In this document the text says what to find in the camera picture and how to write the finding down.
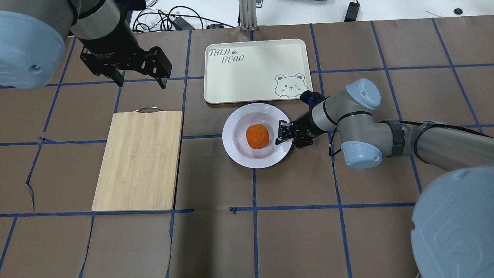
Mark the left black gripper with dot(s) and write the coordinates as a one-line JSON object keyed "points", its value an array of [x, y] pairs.
{"points": [[109, 43]]}

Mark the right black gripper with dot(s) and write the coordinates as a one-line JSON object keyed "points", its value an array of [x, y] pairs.
{"points": [[305, 128]]}

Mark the orange fruit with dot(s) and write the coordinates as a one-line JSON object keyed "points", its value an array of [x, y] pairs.
{"points": [[257, 136]]}

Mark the white round plate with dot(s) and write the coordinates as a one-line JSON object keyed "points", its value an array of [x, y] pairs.
{"points": [[235, 140]]}

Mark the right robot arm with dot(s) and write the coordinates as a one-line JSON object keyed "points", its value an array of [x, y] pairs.
{"points": [[453, 216]]}

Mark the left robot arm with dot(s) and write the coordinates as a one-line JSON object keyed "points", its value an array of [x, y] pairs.
{"points": [[34, 33]]}

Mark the cream bear tray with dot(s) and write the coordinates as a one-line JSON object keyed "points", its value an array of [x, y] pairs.
{"points": [[259, 71]]}

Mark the wooden cutting board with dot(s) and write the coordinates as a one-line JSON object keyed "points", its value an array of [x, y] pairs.
{"points": [[139, 168]]}

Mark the small black adapter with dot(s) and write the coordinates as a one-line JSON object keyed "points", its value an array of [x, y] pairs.
{"points": [[352, 11]]}

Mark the aluminium frame post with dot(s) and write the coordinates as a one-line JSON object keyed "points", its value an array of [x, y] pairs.
{"points": [[248, 15]]}

